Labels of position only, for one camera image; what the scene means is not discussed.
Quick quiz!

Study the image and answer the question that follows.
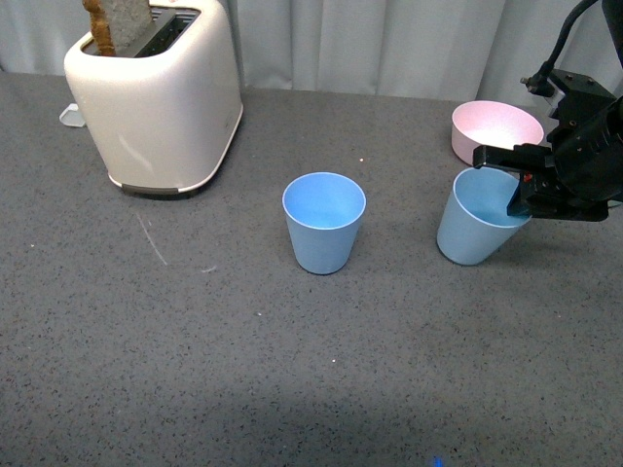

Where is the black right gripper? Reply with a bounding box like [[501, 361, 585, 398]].
[[472, 98, 622, 222]]

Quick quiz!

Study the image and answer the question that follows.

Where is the light blue plastic cup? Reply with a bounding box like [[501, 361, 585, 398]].
[[437, 168, 530, 266]]

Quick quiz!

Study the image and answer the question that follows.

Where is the pink plastic bowl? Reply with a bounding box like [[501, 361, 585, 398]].
[[452, 100, 544, 165]]

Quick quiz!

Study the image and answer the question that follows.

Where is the grey curtain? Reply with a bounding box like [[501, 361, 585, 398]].
[[0, 0, 623, 106]]

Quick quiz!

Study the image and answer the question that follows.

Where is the cream white toaster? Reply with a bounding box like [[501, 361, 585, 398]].
[[64, 1, 243, 195]]

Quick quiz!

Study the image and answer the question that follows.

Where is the toasted bread slice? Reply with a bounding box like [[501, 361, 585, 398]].
[[82, 0, 153, 56]]

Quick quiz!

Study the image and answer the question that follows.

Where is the white power plug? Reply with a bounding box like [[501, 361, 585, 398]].
[[58, 103, 87, 127]]

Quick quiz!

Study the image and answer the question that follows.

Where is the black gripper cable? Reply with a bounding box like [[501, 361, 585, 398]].
[[519, 0, 603, 98]]

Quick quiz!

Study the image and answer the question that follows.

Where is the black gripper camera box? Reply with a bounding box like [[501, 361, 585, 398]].
[[546, 69, 616, 127]]

